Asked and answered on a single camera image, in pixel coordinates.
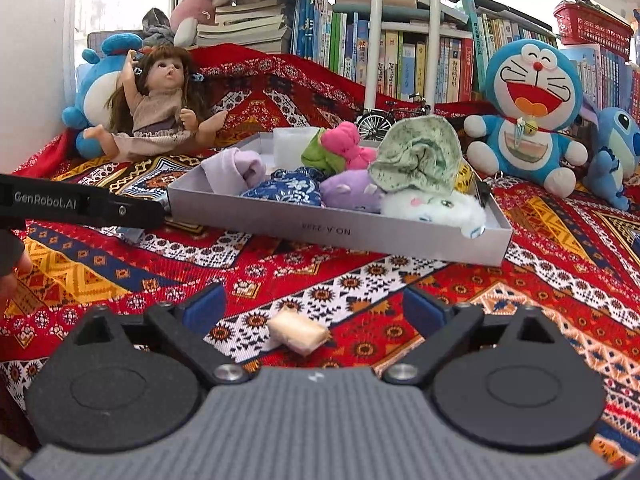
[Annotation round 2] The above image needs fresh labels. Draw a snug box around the green cloth scrunchie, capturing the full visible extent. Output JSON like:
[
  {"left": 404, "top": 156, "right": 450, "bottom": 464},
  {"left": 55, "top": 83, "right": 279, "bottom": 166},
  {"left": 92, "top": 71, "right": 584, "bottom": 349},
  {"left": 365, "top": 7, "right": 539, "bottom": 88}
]
[{"left": 301, "top": 129, "right": 346, "bottom": 176}]

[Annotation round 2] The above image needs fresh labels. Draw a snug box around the pink plush flower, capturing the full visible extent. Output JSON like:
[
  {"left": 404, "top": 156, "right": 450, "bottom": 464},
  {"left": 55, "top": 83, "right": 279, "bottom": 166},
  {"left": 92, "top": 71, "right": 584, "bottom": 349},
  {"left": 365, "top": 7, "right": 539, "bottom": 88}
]
[{"left": 321, "top": 121, "right": 377, "bottom": 171}]

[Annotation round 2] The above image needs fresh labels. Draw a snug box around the miniature black bicycle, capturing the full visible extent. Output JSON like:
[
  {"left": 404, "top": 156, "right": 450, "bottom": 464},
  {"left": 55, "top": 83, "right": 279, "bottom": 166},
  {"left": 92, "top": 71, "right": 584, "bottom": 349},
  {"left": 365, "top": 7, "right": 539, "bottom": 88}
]
[{"left": 356, "top": 92, "right": 432, "bottom": 141}]

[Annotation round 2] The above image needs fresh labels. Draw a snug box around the stack of worn books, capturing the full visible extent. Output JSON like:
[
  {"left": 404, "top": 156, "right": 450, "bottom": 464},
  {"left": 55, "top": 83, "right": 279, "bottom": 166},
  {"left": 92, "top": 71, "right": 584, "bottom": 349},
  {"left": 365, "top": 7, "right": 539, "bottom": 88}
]
[{"left": 196, "top": 0, "right": 296, "bottom": 53}]

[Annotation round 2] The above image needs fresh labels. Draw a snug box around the gold sequin bow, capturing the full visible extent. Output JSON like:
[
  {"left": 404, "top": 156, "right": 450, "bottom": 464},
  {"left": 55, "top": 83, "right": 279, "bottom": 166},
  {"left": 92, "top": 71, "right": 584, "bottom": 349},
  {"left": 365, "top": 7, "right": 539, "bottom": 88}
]
[{"left": 454, "top": 162, "right": 476, "bottom": 195}]

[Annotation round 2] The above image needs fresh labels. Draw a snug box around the row of books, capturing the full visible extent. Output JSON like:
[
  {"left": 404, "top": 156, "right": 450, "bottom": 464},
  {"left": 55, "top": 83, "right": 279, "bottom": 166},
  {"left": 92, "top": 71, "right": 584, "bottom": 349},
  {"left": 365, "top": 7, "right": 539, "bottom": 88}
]
[{"left": 292, "top": 0, "right": 640, "bottom": 111}]

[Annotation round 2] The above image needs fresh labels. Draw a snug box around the blue robot cat plush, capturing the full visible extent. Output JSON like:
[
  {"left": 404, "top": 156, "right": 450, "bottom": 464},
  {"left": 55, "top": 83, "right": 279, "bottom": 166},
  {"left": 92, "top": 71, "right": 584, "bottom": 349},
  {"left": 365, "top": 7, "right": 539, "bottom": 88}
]
[{"left": 463, "top": 39, "right": 588, "bottom": 198}]

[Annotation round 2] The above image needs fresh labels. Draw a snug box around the purple plush toy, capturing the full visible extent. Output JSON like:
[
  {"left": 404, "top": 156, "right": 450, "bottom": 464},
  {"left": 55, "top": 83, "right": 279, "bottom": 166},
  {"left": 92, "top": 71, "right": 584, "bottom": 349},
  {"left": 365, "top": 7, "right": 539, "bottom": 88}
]
[{"left": 319, "top": 169, "right": 385, "bottom": 213}]

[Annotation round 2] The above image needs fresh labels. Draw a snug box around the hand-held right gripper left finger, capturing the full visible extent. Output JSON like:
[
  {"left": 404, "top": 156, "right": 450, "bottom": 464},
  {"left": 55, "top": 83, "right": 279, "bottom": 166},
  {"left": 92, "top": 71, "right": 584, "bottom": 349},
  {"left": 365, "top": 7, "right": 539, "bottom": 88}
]
[{"left": 75, "top": 283, "right": 250, "bottom": 387}]

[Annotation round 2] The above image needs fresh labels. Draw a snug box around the brown haired baby doll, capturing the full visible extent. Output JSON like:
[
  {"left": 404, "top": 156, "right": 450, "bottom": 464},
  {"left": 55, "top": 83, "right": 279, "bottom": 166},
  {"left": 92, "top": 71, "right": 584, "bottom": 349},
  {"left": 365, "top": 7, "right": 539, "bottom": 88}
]
[{"left": 82, "top": 44, "right": 228, "bottom": 163}]

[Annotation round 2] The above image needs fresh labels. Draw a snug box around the red patterned blanket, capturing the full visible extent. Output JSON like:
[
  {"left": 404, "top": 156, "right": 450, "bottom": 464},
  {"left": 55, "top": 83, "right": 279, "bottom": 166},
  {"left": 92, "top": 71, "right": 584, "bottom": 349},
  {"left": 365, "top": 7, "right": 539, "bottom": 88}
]
[{"left": 0, "top": 44, "right": 640, "bottom": 466}]

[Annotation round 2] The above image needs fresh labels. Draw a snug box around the white foam block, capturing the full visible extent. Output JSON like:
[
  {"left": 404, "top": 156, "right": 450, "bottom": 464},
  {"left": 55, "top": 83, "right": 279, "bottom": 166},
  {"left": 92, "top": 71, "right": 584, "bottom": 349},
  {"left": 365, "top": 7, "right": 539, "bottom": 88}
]
[{"left": 272, "top": 127, "right": 321, "bottom": 170}]

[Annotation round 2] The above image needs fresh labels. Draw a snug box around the blue floral fabric pouch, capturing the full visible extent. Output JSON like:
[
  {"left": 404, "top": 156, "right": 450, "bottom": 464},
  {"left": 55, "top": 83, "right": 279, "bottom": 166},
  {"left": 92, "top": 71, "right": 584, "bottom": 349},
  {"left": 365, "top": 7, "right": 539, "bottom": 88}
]
[{"left": 240, "top": 167, "right": 326, "bottom": 207}]

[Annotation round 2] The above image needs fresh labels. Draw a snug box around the red plastic basket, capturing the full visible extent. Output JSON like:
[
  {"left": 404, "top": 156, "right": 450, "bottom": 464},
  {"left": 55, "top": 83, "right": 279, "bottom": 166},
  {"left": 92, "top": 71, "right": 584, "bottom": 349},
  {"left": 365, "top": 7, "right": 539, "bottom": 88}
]
[{"left": 552, "top": 0, "right": 635, "bottom": 61}]

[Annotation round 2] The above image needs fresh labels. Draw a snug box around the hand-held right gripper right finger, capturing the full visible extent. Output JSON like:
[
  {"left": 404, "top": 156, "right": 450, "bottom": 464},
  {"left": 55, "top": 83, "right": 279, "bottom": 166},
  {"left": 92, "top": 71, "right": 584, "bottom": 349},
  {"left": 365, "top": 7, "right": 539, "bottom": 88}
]
[{"left": 384, "top": 287, "right": 563, "bottom": 387}]

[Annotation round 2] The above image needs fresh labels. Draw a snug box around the grey cloth toy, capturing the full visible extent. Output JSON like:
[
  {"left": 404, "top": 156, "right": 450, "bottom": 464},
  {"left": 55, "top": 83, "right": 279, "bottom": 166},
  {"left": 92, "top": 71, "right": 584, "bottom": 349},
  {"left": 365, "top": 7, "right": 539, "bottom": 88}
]
[{"left": 141, "top": 7, "right": 176, "bottom": 48}]

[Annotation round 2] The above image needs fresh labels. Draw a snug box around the white fluffy plush toy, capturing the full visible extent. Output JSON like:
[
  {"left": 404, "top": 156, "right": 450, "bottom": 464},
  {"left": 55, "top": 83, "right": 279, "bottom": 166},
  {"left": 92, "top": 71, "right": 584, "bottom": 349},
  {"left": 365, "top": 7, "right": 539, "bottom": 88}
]
[{"left": 380, "top": 191, "right": 487, "bottom": 238}]

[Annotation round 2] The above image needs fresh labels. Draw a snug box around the white pole rack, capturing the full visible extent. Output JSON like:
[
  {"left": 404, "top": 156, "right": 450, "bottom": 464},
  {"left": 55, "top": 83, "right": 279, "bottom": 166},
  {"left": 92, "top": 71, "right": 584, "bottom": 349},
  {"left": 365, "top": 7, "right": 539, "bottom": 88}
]
[{"left": 364, "top": 0, "right": 442, "bottom": 111}]

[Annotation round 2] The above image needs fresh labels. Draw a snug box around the pink and white sock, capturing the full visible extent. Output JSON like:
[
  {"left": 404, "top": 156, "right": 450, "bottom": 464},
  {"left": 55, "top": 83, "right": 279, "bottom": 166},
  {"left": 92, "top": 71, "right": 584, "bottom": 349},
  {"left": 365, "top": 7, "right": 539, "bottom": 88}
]
[{"left": 200, "top": 147, "right": 266, "bottom": 196}]

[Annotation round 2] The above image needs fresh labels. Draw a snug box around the blue alien plush toy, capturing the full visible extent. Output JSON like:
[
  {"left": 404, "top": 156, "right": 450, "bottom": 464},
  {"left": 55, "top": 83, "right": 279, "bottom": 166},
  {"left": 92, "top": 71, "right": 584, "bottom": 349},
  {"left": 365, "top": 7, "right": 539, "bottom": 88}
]
[{"left": 580, "top": 95, "right": 640, "bottom": 211}]

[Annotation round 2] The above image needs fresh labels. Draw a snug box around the green patterned cloth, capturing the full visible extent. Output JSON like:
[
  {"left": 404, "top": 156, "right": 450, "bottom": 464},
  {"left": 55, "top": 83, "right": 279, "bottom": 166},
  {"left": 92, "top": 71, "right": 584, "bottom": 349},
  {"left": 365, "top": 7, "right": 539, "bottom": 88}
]
[{"left": 368, "top": 116, "right": 463, "bottom": 196}]

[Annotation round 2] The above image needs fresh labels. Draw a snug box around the pink rabbit plush toy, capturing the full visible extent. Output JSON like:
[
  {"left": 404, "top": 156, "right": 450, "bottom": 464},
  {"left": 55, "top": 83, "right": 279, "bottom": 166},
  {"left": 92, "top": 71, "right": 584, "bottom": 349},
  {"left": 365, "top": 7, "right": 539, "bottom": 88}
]
[{"left": 170, "top": 0, "right": 236, "bottom": 51}]

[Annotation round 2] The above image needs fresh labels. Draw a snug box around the blue penguin plush toy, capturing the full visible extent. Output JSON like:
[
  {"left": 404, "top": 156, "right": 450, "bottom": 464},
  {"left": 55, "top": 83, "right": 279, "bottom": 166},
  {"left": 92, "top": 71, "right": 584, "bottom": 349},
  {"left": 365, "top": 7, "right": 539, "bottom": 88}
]
[{"left": 61, "top": 32, "right": 146, "bottom": 160}]

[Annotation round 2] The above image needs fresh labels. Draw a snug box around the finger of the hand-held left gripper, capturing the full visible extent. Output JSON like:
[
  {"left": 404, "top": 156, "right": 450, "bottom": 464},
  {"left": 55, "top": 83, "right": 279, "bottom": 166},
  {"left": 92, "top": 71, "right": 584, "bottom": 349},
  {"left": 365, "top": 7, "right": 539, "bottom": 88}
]
[{"left": 95, "top": 190, "right": 167, "bottom": 231}]

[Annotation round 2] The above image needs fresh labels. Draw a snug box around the small beige soft block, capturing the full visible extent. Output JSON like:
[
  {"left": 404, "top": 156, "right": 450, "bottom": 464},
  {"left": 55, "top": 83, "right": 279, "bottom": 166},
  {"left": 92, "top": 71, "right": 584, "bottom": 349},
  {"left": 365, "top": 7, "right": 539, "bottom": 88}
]
[{"left": 267, "top": 307, "right": 332, "bottom": 357}]

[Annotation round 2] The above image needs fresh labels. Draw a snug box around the person's left hand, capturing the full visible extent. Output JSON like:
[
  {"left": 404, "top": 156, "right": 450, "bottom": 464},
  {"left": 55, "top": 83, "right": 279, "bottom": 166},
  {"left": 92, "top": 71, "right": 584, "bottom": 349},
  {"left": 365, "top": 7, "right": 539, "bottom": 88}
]
[{"left": 0, "top": 232, "right": 32, "bottom": 311}]

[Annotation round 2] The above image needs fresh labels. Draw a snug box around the white cardboard box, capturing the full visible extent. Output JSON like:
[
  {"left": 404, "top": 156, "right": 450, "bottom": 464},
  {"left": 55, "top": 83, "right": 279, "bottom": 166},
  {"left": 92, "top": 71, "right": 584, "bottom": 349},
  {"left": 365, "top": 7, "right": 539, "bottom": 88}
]
[{"left": 166, "top": 131, "right": 514, "bottom": 267}]

